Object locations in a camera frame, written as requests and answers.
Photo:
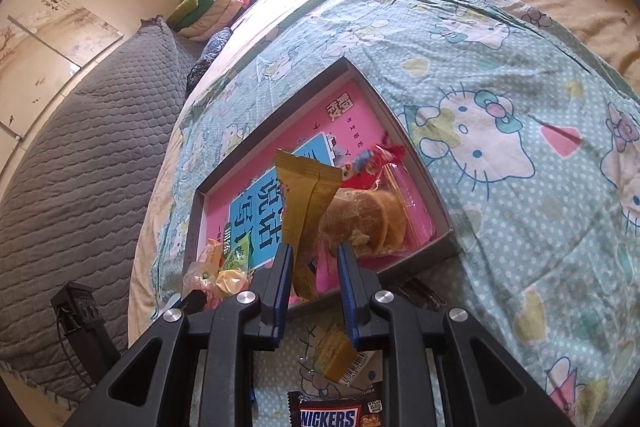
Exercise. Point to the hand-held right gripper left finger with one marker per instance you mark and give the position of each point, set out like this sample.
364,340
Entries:
285,287

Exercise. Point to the pink exercise book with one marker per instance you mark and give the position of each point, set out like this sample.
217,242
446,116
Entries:
360,127

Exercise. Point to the green snack packet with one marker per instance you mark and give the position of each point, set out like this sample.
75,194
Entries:
235,257

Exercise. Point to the cartoon cat printed sheet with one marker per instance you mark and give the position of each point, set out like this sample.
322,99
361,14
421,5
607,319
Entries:
500,157

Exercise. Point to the clear packet of round cakes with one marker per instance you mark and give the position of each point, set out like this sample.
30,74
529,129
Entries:
370,217

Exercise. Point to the brown chocolate bar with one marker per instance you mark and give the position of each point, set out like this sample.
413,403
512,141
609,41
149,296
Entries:
325,417

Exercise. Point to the grey quilted headboard cover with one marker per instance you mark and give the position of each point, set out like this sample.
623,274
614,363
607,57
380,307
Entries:
100,157

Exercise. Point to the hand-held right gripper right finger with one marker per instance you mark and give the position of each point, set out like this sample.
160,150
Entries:
347,292

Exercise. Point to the dark patterned cloth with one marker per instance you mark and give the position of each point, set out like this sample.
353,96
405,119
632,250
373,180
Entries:
210,52

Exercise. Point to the gold snack packet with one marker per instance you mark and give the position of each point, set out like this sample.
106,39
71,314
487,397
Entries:
300,207

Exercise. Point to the orange snack packet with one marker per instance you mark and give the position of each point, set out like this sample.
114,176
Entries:
210,253

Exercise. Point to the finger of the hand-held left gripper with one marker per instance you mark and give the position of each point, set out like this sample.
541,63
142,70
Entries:
194,302

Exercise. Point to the wall picture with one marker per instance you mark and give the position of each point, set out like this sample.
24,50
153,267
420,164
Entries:
75,32

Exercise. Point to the stack of folded blankets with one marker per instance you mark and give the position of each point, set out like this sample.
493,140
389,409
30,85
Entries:
210,12

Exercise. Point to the red candy packet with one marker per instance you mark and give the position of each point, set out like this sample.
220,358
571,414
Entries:
385,157

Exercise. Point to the yellow pastry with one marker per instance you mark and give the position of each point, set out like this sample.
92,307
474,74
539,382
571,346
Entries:
230,281

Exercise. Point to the shallow grey cardboard box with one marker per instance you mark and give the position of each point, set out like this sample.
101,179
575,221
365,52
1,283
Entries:
275,130

